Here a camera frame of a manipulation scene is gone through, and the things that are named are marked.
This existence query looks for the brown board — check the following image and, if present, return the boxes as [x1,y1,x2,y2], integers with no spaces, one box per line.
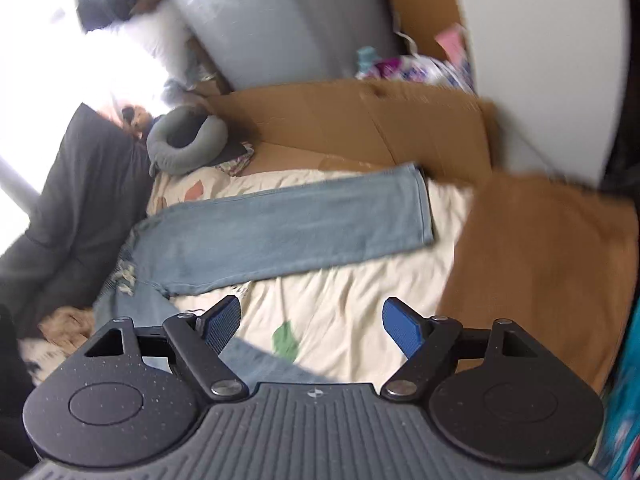
[375,0,468,61]

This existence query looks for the black cloth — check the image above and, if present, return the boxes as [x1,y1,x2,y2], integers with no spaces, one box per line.
[215,142,251,166]

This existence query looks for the white fluffy patterned blanket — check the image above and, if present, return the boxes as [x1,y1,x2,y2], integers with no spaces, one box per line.
[20,337,71,386]

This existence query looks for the light blue jeans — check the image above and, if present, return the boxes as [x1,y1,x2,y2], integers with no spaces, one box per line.
[92,162,436,386]

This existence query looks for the pink bottle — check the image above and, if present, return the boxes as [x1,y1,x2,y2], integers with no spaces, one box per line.
[435,25,468,58]

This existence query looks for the white pillow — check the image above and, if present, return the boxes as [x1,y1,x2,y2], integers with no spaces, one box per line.
[115,7,193,68]

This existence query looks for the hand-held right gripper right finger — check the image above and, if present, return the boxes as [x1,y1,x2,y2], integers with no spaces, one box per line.
[380,297,543,402]

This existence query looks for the cream bear print bedsheet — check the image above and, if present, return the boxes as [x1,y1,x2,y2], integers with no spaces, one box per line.
[145,162,476,386]

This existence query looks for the light blue bottle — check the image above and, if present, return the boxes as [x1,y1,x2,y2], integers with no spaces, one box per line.
[356,46,378,78]

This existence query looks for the teal garment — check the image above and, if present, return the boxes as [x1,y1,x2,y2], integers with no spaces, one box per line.
[597,300,640,480]

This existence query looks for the grey appliance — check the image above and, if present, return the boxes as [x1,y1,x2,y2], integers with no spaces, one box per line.
[150,0,401,91]

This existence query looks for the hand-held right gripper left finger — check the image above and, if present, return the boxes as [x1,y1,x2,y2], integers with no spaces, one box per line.
[82,296,250,402]

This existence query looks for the grey neck pillow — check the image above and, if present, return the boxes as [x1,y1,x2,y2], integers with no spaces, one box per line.
[146,105,230,177]

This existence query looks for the brown teddy bear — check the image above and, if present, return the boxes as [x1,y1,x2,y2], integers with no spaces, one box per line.
[120,104,153,136]

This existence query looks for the purple packet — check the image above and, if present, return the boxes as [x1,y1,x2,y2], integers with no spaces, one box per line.
[375,57,411,78]

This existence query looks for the white printed packet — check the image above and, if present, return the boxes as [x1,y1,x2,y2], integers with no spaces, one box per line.
[405,57,476,93]

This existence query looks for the floral print cloth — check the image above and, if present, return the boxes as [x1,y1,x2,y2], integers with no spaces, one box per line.
[220,152,256,177]

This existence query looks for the beige garment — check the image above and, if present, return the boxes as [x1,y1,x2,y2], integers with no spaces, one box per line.
[37,307,96,351]

